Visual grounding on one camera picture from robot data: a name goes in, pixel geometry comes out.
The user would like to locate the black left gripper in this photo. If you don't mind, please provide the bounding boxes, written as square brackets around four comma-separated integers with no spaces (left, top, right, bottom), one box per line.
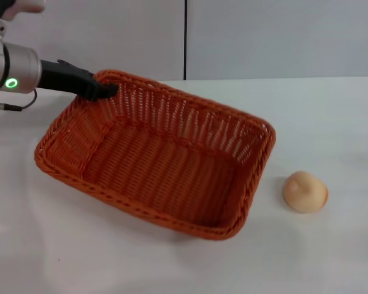
[39,59,121,102]

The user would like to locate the orange woven wicker basket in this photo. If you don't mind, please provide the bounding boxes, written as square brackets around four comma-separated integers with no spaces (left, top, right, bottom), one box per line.
[34,69,277,242]

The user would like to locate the round bread bun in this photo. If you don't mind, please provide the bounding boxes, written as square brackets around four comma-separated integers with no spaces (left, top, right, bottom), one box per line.
[282,170,329,214]

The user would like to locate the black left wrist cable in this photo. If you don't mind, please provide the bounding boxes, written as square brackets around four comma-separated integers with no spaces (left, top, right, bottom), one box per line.
[0,89,38,111]

